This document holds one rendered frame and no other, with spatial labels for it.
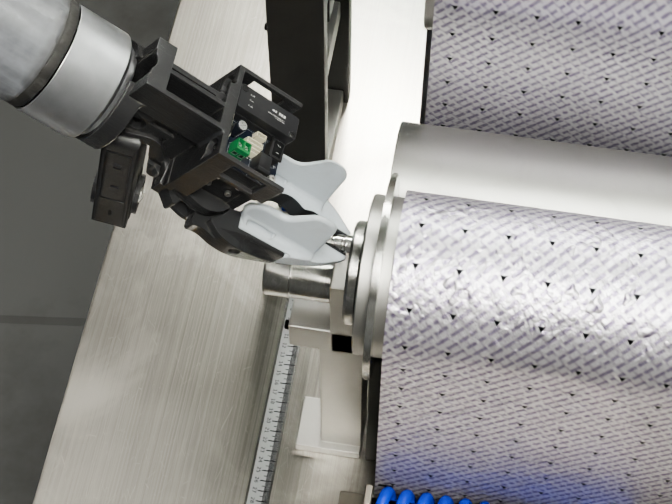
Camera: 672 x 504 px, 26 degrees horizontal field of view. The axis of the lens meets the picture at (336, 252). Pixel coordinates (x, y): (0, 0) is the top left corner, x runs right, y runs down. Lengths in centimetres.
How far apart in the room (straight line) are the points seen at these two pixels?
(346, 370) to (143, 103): 39
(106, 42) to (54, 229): 170
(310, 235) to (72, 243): 161
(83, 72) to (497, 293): 31
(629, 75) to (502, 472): 32
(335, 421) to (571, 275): 39
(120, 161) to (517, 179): 32
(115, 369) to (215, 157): 54
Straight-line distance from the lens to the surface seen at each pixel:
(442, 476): 117
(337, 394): 125
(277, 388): 138
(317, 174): 99
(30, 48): 88
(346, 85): 153
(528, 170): 111
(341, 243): 102
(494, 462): 113
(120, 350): 141
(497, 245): 98
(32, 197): 263
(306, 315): 115
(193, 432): 137
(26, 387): 244
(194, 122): 90
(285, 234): 98
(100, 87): 89
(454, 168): 110
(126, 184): 97
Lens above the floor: 214
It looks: 58 degrees down
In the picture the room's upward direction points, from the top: straight up
